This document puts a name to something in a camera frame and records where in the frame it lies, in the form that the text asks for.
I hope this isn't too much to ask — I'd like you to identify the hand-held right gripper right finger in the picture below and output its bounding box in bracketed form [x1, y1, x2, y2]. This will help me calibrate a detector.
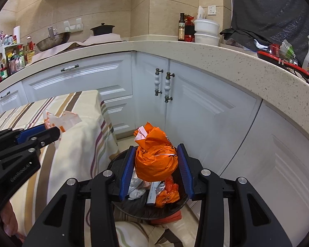
[177, 143, 291, 247]

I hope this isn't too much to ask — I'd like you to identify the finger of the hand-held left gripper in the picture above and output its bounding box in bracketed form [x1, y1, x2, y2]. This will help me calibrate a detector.
[0, 126, 61, 165]
[0, 124, 48, 149]

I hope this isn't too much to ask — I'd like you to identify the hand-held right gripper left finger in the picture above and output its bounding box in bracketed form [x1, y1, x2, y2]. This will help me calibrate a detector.
[23, 145, 136, 247]

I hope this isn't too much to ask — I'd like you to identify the white and orange plastic bag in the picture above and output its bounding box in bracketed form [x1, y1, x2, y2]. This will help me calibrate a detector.
[43, 110, 82, 135]

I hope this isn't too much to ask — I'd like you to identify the large orange plastic bag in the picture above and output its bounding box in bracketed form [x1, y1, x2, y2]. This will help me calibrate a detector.
[133, 122, 179, 182]

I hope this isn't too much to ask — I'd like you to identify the white packet with blue print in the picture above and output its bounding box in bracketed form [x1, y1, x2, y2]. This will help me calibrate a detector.
[146, 181, 162, 206]

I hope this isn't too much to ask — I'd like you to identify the bin with black liner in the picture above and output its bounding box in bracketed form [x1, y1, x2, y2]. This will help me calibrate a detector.
[108, 148, 193, 221]

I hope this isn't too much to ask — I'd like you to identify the person's left hand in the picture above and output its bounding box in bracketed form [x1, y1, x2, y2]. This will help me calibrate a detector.
[0, 199, 23, 244]

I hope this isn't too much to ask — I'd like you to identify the silver crumpled wrapper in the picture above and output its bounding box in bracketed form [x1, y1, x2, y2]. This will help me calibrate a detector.
[129, 171, 151, 201]

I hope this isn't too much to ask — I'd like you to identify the small orange crumpled wrapper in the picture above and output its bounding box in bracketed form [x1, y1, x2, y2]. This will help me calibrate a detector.
[156, 179, 181, 209]

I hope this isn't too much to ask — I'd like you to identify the striped tablecloth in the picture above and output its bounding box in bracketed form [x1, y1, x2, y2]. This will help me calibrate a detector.
[0, 90, 119, 240]

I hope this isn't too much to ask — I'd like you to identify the orange flat item under bin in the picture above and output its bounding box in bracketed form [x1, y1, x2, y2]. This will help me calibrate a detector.
[149, 208, 183, 225]

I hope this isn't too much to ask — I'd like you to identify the white kitchen cabinet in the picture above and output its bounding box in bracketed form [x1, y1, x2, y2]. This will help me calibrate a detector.
[0, 50, 309, 247]

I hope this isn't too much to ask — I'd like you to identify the group of condiment bottles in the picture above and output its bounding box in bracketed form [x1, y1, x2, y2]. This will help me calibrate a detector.
[0, 31, 37, 91]

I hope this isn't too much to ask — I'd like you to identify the steel wok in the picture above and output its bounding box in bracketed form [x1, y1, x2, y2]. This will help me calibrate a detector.
[36, 26, 71, 52]

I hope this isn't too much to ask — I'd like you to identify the beige stove cover cloth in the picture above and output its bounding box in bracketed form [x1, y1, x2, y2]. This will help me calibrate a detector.
[32, 33, 127, 64]

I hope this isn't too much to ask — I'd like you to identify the black lidded pot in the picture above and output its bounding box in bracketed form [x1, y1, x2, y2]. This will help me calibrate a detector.
[90, 23, 116, 37]

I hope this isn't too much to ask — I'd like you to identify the white lidded bowl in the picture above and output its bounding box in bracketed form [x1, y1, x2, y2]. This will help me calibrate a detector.
[194, 19, 220, 35]
[194, 32, 220, 47]

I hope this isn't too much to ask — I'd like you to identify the red packaged bottle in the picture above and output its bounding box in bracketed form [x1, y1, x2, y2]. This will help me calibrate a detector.
[185, 15, 196, 43]

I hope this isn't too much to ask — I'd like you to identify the red tray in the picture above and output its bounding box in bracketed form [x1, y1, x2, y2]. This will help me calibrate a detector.
[256, 50, 309, 78]

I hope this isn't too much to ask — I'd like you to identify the dark oil bottle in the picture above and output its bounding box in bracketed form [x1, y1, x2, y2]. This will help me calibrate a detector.
[178, 12, 186, 42]

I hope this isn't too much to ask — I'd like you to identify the green and white packet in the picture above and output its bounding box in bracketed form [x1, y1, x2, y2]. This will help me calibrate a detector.
[280, 39, 297, 57]

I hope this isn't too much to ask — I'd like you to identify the dark grey cloth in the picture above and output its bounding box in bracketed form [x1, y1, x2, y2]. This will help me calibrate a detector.
[220, 0, 309, 68]

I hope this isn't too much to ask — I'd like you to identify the brass and white door handle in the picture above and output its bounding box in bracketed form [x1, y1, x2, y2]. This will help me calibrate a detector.
[164, 72, 175, 103]
[154, 68, 163, 96]

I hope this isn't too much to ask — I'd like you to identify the double wall socket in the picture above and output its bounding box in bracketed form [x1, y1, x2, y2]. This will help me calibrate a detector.
[63, 18, 83, 33]

